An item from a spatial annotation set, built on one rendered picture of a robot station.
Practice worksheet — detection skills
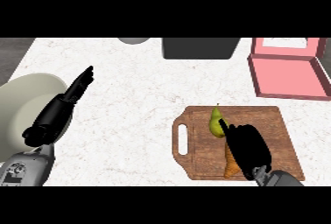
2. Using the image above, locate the orange-brown croissant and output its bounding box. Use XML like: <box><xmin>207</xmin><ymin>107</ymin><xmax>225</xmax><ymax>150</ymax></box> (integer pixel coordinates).
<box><xmin>222</xmin><ymin>142</ymin><xmax>243</xmax><ymax>179</ymax></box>

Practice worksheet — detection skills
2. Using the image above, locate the pink cardboard box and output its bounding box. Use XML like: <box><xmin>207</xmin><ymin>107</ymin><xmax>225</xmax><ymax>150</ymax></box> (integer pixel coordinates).
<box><xmin>247</xmin><ymin>38</ymin><xmax>331</xmax><ymax>102</ymax></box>

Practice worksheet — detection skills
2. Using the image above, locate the cream round plate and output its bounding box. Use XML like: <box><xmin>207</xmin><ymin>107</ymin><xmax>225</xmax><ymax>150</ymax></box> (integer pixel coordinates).
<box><xmin>0</xmin><ymin>73</ymin><xmax>70</xmax><ymax>163</ymax></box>

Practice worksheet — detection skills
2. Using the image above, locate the pale grey round object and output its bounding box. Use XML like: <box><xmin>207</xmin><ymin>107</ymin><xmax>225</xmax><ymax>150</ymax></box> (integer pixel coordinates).
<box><xmin>118</xmin><ymin>38</ymin><xmax>151</xmax><ymax>46</ymax></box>

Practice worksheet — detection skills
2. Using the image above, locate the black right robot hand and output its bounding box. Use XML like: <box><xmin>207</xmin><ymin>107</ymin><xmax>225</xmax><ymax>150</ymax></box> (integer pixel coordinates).
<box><xmin>217</xmin><ymin>118</ymin><xmax>275</xmax><ymax>181</ymax></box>

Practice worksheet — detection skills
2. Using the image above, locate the green pear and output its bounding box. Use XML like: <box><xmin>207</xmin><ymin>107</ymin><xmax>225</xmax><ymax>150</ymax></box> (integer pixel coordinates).
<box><xmin>209</xmin><ymin>103</ymin><xmax>231</xmax><ymax>139</ymax></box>

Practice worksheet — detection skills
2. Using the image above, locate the brown wooden cutting board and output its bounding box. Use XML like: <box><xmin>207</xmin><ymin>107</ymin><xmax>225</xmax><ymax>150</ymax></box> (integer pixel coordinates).
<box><xmin>170</xmin><ymin>105</ymin><xmax>306</xmax><ymax>182</ymax></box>

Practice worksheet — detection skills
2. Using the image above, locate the dark grey square container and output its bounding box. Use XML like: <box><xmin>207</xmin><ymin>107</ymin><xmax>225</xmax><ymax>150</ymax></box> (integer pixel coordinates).
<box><xmin>161</xmin><ymin>38</ymin><xmax>243</xmax><ymax>60</ymax></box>

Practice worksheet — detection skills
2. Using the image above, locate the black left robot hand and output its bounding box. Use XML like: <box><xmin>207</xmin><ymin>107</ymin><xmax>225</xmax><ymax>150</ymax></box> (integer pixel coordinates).
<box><xmin>21</xmin><ymin>65</ymin><xmax>96</xmax><ymax>148</ymax></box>

